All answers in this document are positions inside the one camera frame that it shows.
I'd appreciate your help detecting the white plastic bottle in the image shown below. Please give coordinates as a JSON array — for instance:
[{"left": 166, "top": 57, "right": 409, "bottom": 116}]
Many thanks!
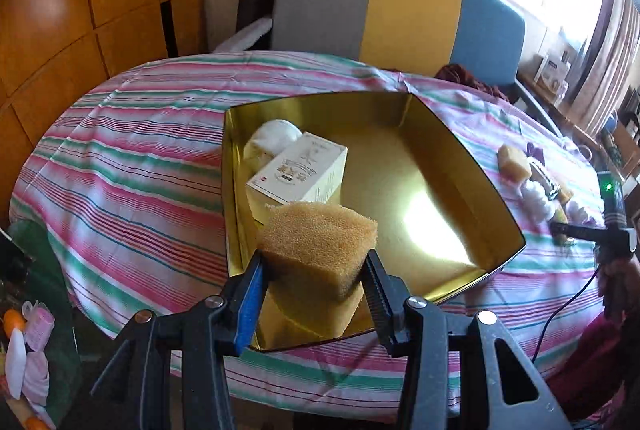
[{"left": 5, "top": 329, "right": 27, "bottom": 401}]

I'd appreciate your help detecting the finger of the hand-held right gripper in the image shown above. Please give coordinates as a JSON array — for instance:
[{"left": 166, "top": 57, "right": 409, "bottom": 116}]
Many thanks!
[{"left": 550, "top": 221, "right": 608, "bottom": 243}]

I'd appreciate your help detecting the white box on shelf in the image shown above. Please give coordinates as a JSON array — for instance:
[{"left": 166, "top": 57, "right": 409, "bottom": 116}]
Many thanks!
[{"left": 537, "top": 54, "right": 572, "bottom": 90}]

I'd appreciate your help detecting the white plastic bag bundle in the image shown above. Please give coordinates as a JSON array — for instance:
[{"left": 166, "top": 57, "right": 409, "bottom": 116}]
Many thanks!
[
  {"left": 243, "top": 119, "right": 303, "bottom": 171},
  {"left": 520, "top": 183, "right": 556, "bottom": 223}
]

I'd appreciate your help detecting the black cable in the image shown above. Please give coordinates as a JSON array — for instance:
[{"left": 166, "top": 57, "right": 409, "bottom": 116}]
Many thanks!
[{"left": 530, "top": 267, "right": 601, "bottom": 363}]

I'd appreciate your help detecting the striped brown curtain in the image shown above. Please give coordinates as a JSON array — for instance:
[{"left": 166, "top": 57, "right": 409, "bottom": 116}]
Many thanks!
[{"left": 575, "top": 0, "right": 640, "bottom": 136}]

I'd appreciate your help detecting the pink wrapped packet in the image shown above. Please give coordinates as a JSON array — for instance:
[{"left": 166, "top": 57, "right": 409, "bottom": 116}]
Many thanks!
[
  {"left": 24, "top": 303, "right": 56, "bottom": 352},
  {"left": 24, "top": 352, "right": 52, "bottom": 403}
]

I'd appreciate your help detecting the large yellow-brown sponge block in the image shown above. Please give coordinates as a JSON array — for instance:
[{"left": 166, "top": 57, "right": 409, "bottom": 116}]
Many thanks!
[{"left": 256, "top": 203, "right": 379, "bottom": 303}]

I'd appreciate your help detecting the small yellow sponge piece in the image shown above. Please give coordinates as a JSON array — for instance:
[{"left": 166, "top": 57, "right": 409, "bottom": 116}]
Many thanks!
[{"left": 552, "top": 187, "right": 575, "bottom": 221}]

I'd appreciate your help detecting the orange fruit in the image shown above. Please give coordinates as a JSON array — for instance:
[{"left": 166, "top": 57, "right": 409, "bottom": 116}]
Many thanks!
[{"left": 2, "top": 309, "right": 26, "bottom": 336}]

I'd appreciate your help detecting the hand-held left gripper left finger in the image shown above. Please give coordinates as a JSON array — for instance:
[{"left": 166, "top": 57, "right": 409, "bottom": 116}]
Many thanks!
[{"left": 90, "top": 249, "right": 266, "bottom": 430}]

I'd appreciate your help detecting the cream carton box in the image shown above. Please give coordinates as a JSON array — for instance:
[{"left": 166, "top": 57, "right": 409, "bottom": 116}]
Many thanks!
[{"left": 245, "top": 133, "right": 349, "bottom": 223}]

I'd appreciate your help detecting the green side table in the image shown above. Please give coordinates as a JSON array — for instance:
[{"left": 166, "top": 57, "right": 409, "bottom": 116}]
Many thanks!
[{"left": 0, "top": 220, "right": 83, "bottom": 430}]

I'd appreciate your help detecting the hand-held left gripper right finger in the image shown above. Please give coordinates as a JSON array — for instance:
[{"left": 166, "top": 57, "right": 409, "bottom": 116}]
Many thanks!
[{"left": 362, "top": 249, "right": 573, "bottom": 430}]

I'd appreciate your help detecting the tan sponge block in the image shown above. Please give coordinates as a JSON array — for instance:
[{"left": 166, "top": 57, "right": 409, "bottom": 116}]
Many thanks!
[{"left": 497, "top": 144, "right": 533, "bottom": 183}]

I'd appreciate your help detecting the wooden wardrobe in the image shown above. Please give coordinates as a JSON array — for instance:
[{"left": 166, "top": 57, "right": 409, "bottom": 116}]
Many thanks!
[{"left": 0, "top": 0, "right": 206, "bottom": 221}]

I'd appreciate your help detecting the person's red clothing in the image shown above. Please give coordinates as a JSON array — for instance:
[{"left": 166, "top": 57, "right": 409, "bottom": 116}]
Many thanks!
[{"left": 545, "top": 310, "right": 640, "bottom": 430}]

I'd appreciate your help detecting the cardboard box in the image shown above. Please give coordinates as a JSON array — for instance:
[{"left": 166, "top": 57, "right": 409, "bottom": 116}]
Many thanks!
[{"left": 612, "top": 117, "right": 640, "bottom": 161}]

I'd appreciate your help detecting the person's right hand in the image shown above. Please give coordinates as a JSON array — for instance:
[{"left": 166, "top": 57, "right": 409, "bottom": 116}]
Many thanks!
[{"left": 597, "top": 255, "right": 640, "bottom": 311}]

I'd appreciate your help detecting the grey yellow blue chair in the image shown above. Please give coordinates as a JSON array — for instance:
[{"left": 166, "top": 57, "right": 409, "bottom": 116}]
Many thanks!
[{"left": 215, "top": 0, "right": 566, "bottom": 136}]

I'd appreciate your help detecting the wooden side desk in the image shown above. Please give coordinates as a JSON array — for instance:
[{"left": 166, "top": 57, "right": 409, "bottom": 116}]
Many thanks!
[{"left": 517, "top": 70, "right": 601, "bottom": 146}]

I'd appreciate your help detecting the striped pink green tablecloth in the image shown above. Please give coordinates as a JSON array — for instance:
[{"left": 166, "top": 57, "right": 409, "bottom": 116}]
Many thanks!
[{"left": 10, "top": 52, "right": 621, "bottom": 411}]

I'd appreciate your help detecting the small white wrapper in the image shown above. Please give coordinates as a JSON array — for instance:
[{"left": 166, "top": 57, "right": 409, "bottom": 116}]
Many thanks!
[{"left": 567, "top": 200, "right": 593, "bottom": 226}]

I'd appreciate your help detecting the gold metal tin box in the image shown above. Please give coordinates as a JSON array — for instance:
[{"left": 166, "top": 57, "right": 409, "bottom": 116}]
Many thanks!
[{"left": 221, "top": 91, "right": 527, "bottom": 353}]

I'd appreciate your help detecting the grey green snack packet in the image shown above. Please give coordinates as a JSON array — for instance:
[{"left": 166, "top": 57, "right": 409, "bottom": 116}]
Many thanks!
[{"left": 527, "top": 160, "right": 561, "bottom": 198}]

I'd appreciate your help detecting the dark red cloth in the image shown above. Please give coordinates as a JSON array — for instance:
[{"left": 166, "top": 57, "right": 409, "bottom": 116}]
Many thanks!
[{"left": 434, "top": 63, "right": 511, "bottom": 101}]

